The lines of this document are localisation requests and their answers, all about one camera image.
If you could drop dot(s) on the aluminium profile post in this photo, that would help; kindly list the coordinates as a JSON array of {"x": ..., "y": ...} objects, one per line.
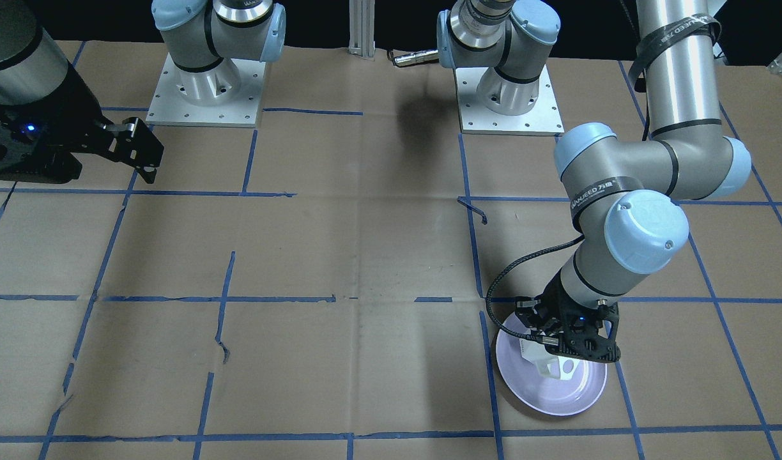
[{"x": 361, "y": 28}]

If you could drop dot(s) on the brown paper table cover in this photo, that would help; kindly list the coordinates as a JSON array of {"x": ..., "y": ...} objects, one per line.
[{"x": 700, "y": 374}]

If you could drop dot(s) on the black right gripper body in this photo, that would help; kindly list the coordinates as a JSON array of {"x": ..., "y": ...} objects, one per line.
[{"x": 76, "y": 96}]

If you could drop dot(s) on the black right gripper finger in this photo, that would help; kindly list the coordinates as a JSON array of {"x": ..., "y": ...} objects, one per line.
[{"x": 136, "y": 146}]

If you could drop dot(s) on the white faceted cup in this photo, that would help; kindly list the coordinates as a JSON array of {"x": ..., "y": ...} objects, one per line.
[{"x": 548, "y": 365}]

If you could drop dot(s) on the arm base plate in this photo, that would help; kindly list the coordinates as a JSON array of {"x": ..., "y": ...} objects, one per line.
[
  {"x": 491, "y": 105},
  {"x": 230, "y": 95}
]

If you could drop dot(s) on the lavender plate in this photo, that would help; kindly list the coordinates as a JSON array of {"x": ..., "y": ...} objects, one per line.
[{"x": 549, "y": 396}]

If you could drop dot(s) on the silver cable connector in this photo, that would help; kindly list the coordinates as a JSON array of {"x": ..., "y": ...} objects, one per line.
[{"x": 414, "y": 58}]

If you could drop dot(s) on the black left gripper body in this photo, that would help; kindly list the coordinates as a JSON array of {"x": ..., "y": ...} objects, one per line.
[{"x": 553, "y": 305}]

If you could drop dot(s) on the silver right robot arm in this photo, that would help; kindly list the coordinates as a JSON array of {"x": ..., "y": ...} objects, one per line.
[{"x": 199, "y": 36}]

